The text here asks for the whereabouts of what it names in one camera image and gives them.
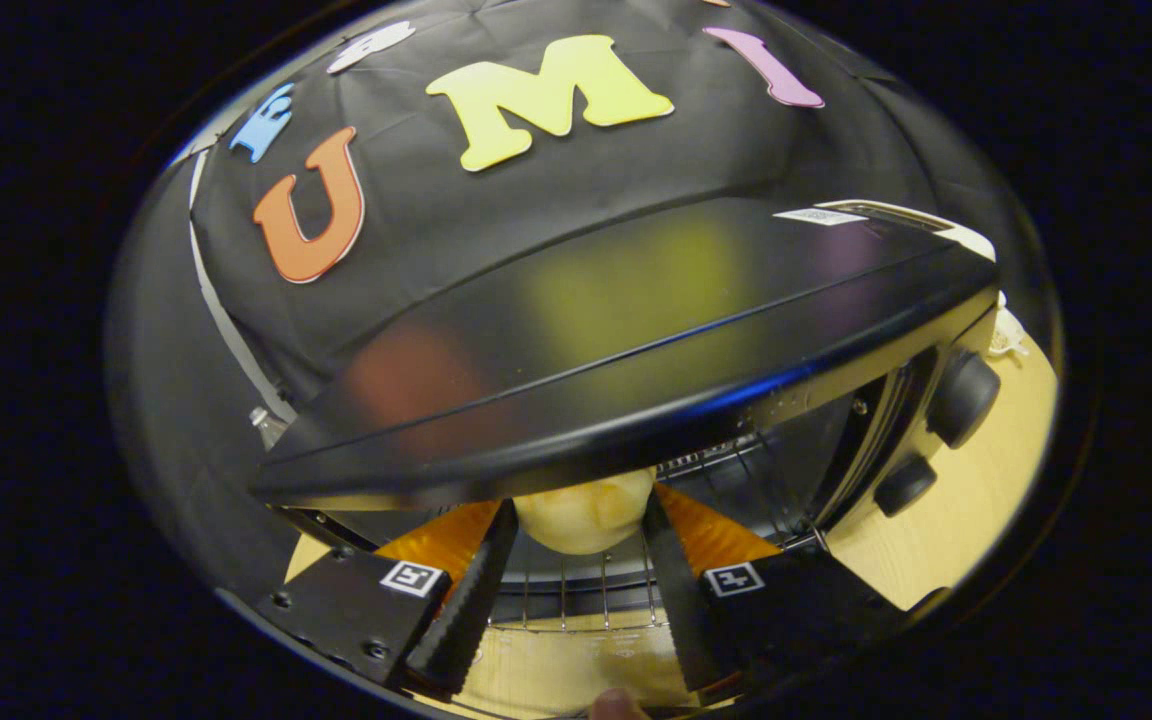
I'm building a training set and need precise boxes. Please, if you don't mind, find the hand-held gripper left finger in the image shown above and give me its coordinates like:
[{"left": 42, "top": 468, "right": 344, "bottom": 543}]
[{"left": 256, "top": 500, "right": 520, "bottom": 698}]

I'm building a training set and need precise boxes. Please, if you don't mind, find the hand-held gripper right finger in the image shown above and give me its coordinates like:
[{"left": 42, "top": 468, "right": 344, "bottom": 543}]
[{"left": 642, "top": 483, "right": 922, "bottom": 695}]

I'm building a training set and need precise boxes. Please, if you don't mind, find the round golden bun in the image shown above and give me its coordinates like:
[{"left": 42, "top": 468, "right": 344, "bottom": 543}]
[{"left": 514, "top": 468, "right": 657, "bottom": 556}]

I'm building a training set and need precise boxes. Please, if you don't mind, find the black toaster oven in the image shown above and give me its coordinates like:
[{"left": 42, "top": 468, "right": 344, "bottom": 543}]
[{"left": 249, "top": 197, "right": 1002, "bottom": 636}]

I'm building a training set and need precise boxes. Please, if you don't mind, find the white slot toaster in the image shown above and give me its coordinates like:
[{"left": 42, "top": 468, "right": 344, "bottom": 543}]
[{"left": 816, "top": 199, "right": 997, "bottom": 264}]

